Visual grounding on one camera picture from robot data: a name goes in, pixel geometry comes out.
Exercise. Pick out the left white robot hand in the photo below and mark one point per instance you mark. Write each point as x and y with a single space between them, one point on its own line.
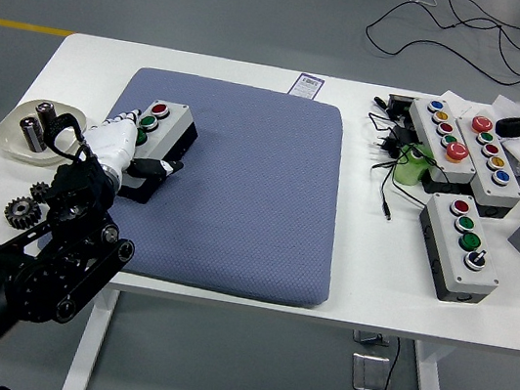
109 144

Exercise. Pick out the grey four-button control box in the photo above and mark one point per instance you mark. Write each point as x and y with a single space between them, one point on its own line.
177 125
443 254

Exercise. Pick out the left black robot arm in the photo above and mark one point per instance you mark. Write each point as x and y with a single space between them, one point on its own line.
31 267

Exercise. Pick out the grey five-button box, yellow-ringed mushroom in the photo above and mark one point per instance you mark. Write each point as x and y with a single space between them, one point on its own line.
426 127

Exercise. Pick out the grey five-button box, red mushroom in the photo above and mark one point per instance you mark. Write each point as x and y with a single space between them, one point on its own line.
507 194

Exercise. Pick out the metal cylinder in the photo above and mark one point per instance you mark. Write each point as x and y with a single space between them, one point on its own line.
32 134
45 117

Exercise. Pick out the small dark metal gear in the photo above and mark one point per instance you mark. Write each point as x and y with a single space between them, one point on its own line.
39 192

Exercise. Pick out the white shallow dish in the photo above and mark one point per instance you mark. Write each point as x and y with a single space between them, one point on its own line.
7 135

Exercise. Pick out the large dark metal gear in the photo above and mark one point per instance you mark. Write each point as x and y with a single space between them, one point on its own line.
19 212

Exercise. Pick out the blue-grey padded mat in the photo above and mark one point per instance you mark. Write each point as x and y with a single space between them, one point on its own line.
250 193

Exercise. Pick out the purple printed label card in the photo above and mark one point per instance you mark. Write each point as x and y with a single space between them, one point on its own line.
307 86

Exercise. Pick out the black plug adapter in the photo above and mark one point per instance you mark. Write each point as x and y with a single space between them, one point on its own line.
400 135

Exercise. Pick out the black charger block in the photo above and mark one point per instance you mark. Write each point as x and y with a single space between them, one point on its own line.
399 107

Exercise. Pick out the light green plastic bottle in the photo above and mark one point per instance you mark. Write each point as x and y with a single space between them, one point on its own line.
409 171

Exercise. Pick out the metal floor socket plate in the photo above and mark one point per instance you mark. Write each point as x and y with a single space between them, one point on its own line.
363 372

